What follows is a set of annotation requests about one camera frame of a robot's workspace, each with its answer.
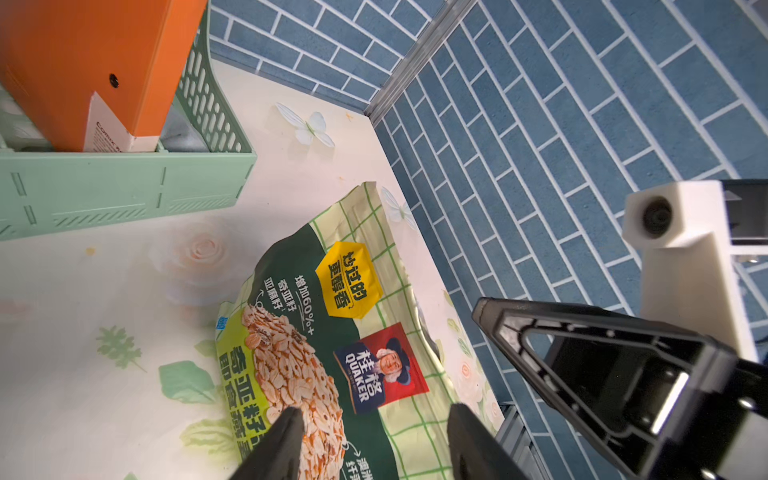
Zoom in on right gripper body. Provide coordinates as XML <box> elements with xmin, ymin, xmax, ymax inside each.
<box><xmin>702</xmin><ymin>360</ymin><xmax>767</xmax><ymax>479</ymax></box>

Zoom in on orange folder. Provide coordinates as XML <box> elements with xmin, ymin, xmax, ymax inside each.
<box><xmin>1</xmin><ymin>1</ymin><xmax>207</xmax><ymax>153</ymax></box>

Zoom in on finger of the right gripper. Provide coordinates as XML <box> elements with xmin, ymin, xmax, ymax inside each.
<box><xmin>472</xmin><ymin>297</ymin><xmax>738</xmax><ymax>479</ymax></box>

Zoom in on floral table mat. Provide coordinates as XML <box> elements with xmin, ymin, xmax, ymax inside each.
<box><xmin>1</xmin><ymin>63</ymin><xmax>503</xmax><ymax>479</ymax></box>

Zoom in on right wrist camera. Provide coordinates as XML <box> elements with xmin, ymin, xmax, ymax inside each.
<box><xmin>622</xmin><ymin>179</ymin><xmax>767</xmax><ymax>361</ymax></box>

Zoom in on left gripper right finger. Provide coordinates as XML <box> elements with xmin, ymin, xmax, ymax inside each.
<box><xmin>447</xmin><ymin>403</ymin><xmax>527</xmax><ymax>480</ymax></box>

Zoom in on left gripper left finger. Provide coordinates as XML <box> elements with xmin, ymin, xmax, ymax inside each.
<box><xmin>230</xmin><ymin>407</ymin><xmax>305</xmax><ymax>480</ymax></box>

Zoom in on green oats bag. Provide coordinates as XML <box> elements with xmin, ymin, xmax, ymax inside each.
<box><xmin>214</xmin><ymin>181</ymin><xmax>505</xmax><ymax>480</ymax></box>

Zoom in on green file organizer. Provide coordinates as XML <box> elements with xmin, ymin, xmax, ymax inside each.
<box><xmin>1</xmin><ymin>10</ymin><xmax>256</xmax><ymax>240</ymax></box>

